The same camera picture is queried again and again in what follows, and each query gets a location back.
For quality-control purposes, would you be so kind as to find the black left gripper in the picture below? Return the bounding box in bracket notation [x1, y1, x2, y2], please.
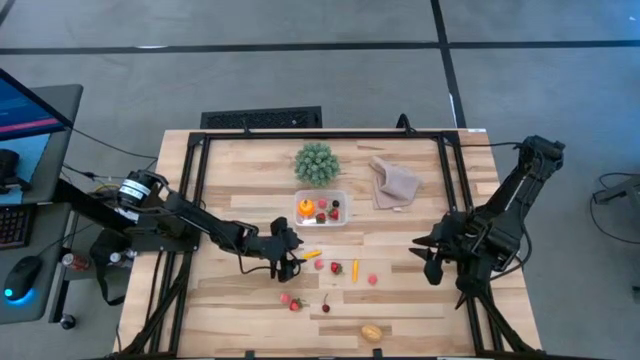
[269, 216, 304, 284]

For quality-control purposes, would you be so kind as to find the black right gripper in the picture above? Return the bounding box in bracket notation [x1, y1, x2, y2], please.
[408, 212, 481, 287]

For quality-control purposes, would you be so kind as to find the clear plastic tupperware container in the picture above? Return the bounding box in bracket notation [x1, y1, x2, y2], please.
[293, 188, 350, 228]

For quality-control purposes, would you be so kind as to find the beige folded cloth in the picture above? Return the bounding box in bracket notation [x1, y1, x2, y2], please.
[368, 155, 422, 211]

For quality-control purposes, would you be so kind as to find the green artificial plant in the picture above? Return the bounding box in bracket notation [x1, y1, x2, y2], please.
[293, 142, 342, 188]

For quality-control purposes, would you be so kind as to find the black floor vent grate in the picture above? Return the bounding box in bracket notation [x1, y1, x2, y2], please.
[200, 105, 324, 130]

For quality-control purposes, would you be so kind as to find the small bottle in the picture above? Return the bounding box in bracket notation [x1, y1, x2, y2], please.
[108, 249, 138, 267]

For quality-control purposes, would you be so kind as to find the red soda can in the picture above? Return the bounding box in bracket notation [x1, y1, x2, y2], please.
[60, 252, 92, 272]

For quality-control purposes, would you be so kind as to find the black computer mouse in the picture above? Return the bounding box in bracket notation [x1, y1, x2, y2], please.
[2, 255, 42, 304]

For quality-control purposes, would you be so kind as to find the black keyboard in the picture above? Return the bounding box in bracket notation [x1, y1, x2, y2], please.
[0, 203, 35, 251]

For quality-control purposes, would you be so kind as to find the grey desk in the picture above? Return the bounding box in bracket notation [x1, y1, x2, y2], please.
[0, 83, 85, 326]

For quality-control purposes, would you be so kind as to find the black monitor stand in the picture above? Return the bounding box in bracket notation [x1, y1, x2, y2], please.
[0, 148, 32, 195]

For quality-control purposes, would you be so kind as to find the computer monitor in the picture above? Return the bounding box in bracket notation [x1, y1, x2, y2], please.
[0, 67, 75, 207]

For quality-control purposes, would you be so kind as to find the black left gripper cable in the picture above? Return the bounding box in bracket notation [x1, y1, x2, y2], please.
[234, 243, 281, 277]

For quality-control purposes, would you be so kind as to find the black table power cable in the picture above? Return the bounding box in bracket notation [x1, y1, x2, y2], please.
[396, 113, 525, 150]

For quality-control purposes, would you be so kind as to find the black aluminium table frame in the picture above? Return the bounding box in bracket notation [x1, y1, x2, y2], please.
[113, 128, 542, 360]

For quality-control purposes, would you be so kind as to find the black floor cable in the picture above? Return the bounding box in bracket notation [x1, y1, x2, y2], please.
[587, 172, 640, 246]

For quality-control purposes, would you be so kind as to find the black desk cable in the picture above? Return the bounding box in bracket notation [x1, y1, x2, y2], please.
[60, 162, 129, 182]

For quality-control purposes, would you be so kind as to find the black monitor cable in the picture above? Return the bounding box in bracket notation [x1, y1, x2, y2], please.
[67, 126, 159, 162]

